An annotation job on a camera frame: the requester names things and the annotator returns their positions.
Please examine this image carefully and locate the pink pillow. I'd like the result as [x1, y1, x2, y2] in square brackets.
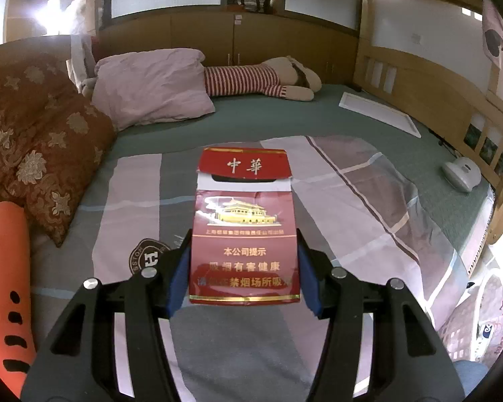
[93, 48, 216, 131]

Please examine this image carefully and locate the clear red-print plastic bag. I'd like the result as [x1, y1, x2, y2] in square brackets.
[434, 255, 503, 365]

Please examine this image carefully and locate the striped pink grey blanket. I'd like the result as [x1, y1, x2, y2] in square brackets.
[29, 134, 462, 402]

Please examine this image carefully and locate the wooden bed frame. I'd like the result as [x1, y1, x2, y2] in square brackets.
[0, 8, 503, 246]

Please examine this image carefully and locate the white flat board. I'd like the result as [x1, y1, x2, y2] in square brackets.
[339, 91, 422, 138]

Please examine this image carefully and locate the person's right leg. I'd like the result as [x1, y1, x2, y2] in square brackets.
[453, 360, 491, 402]

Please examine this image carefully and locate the white plastic device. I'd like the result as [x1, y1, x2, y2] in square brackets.
[440, 157, 483, 193]

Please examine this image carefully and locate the orange carrot plush pillow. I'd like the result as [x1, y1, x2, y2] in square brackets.
[0, 201, 38, 398]

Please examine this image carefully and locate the red cigarette pack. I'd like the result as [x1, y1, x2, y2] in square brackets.
[188, 147, 302, 306]

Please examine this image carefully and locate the brown floral pillow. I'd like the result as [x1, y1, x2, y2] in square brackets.
[0, 52, 118, 248]

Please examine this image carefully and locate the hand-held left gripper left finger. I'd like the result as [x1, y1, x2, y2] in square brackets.
[21, 228, 193, 402]

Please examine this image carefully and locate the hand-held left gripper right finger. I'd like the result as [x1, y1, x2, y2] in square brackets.
[297, 228, 465, 402]

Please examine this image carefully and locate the green bed sheet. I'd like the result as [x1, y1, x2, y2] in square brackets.
[79, 84, 497, 277]

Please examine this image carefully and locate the striped plush rabbit toy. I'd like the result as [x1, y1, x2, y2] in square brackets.
[203, 55, 323, 102]

